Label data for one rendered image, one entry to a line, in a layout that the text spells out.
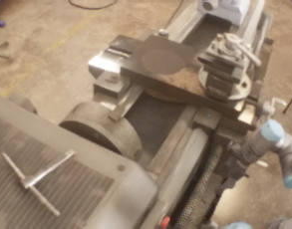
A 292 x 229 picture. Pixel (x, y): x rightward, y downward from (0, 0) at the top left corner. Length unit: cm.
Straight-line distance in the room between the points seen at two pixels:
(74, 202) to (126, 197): 10
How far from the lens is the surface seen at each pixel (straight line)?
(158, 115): 168
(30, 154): 75
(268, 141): 125
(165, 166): 136
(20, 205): 68
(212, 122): 148
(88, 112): 99
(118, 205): 68
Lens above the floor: 191
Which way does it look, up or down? 44 degrees down
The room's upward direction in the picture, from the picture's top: 5 degrees clockwise
